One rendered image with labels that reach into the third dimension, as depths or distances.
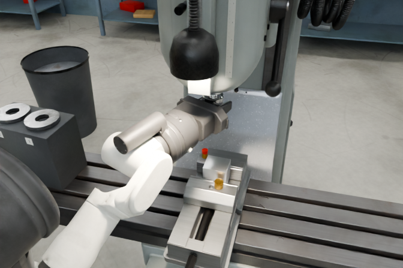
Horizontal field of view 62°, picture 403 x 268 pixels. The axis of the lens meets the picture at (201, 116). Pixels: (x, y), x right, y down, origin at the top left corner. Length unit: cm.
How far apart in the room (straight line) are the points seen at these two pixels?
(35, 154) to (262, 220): 63
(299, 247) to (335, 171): 173
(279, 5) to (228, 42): 14
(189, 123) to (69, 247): 29
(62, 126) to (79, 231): 45
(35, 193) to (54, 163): 68
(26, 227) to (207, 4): 38
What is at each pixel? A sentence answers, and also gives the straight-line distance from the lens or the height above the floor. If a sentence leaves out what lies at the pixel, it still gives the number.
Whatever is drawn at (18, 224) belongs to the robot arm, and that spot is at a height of 142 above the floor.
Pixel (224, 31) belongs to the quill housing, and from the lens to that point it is 57.
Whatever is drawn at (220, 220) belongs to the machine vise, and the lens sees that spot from 82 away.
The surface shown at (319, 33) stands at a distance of 440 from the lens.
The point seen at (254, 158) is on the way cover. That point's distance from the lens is 113.
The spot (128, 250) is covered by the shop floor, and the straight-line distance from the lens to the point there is 202.
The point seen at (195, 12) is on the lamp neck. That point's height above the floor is 150.
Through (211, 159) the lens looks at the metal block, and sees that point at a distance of 86.
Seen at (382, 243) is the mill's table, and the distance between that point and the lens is 97.
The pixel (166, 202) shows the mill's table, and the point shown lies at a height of 93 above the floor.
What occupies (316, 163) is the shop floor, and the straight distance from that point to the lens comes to 259.
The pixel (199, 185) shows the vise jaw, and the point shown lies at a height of 104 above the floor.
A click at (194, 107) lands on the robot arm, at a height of 126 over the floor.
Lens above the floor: 163
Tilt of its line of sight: 34 degrees down
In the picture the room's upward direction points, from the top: straight up
